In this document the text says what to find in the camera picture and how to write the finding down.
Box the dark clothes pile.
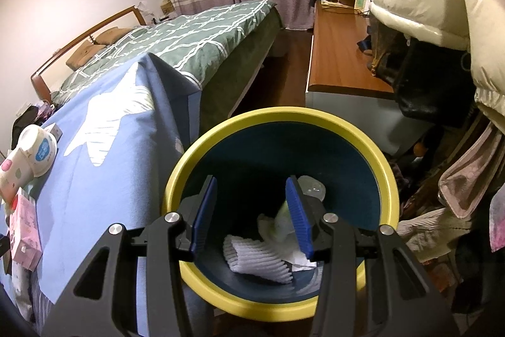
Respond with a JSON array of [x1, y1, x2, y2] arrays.
[[11, 104, 45, 142]]

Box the white ribbed cloth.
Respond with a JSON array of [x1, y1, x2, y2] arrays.
[[223, 234, 294, 284]]

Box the brown patterned bag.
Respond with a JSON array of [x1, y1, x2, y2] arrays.
[[369, 21, 415, 85]]

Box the wooden top low cabinet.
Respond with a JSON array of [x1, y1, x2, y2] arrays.
[[306, 0, 435, 156]]

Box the bed with green plaid duvet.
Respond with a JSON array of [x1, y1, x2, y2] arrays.
[[50, 0, 285, 120]]

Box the white paper scrap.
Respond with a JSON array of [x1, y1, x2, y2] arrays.
[[284, 250, 316, 271]]

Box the black leather bag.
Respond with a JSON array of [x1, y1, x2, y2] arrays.
[[395, 37, 480, 128]]

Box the blue printed tablecloth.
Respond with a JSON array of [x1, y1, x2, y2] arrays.
[[0, 52, 206, 337]]

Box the brown pillow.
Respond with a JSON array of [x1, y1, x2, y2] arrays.
[[65, 44, 109, 71], [95, 27, 135, 45]]

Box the pink box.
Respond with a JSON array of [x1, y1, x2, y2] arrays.
[[8, 189, 43, 270]]

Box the wooden headboard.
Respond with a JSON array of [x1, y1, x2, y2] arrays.
[[31, 5, 146, 103]]

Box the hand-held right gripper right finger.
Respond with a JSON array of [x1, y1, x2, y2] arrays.
[[285, 175, 460, 337]]

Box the white knit cloth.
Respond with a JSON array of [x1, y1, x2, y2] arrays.
[[396, 208, 474, 262]]

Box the white bottle with pink dots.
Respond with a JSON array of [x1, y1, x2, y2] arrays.
[[0, 151, 30, 203]]

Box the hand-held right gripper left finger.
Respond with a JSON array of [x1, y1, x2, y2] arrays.
[[41, 175, 218, 337]]

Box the green and white wrapper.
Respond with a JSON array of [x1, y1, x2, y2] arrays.
[[257, 201, 300, 243]]

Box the grey striped cloth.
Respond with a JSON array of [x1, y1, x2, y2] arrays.
[[10, 266, 52, 334]]

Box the pink grey garment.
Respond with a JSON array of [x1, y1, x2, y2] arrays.
[[436, 124, 505, 219]]

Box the white paper cup blue label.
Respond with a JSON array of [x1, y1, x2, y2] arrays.
[[16, 125, 59, 178]]

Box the yellow rimmed blue trash bin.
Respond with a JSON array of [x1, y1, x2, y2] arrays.
[[162, 107, 400, 322]]

